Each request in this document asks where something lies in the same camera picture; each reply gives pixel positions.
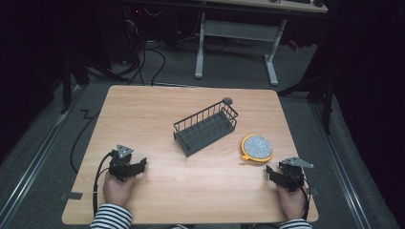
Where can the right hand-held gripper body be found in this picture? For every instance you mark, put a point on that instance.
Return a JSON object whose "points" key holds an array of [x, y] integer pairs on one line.
{"points": [[294, 173]]}

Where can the grey tape piece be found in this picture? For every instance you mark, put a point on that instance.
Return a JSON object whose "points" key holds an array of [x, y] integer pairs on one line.
{"points": [[74, 195]]}

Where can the person's left hand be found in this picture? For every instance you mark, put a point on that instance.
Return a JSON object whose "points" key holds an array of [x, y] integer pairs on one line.
{"points": [[117, 191]]}

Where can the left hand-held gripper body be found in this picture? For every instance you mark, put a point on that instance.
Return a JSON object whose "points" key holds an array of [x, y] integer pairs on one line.
{"points": [[122, 165]]}

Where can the white metal desk frame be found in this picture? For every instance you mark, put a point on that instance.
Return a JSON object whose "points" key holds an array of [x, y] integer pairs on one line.
{"points": [[238, 31]]}

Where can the person's right hand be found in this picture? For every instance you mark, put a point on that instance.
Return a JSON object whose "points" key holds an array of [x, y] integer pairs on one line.
{"points": [[291, 203]]}

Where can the black metal stand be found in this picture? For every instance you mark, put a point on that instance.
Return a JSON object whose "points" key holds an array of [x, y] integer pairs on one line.
{"points": [[74, 76], [318, 86]]}

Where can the metal floor rail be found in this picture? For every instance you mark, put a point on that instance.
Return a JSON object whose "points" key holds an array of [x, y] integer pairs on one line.
{"points": [[342, 171], [28, 171]]}

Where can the round yellow scrubbing pad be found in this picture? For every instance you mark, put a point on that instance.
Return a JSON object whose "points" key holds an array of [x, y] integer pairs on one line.
{"points": [[257, 148]]}

